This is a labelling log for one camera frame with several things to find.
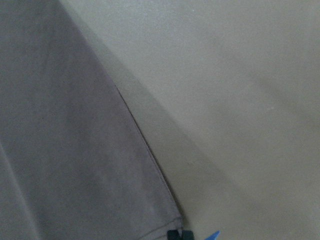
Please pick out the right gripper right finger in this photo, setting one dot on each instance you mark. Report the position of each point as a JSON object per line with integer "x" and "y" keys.
{"x": 187, "y": 235}

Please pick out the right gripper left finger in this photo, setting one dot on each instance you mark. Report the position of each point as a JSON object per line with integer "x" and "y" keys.
{"x": 173, "y": 235}

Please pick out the brown t-shirt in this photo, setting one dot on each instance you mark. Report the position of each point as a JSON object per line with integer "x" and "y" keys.
{"x": 73, "y": 163}

